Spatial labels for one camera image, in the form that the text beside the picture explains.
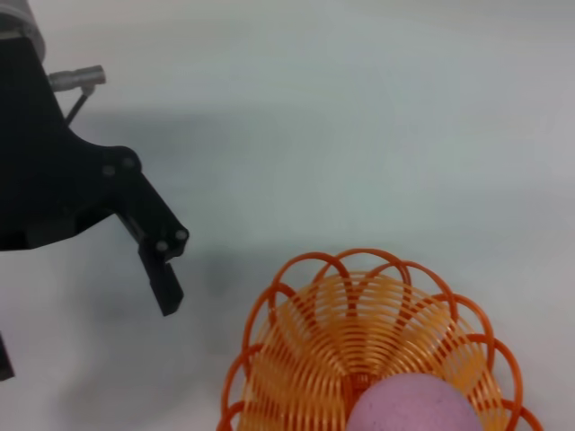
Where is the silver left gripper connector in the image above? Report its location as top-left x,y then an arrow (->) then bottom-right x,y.
48,65 -> 107,95

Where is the pink peach with green leaf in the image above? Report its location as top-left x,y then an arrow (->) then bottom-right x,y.
345,374 -> 484,431

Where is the orange woven plastic basket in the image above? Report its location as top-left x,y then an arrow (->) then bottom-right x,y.
217,248 -> 544,431

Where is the thin black left gripper cable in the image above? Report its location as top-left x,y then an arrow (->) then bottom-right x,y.
65,87 -> 98,127

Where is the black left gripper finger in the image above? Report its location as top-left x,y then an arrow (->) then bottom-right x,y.
0,331 -> 16,383

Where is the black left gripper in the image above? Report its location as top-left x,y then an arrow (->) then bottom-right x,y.
0,35 -> 190,318

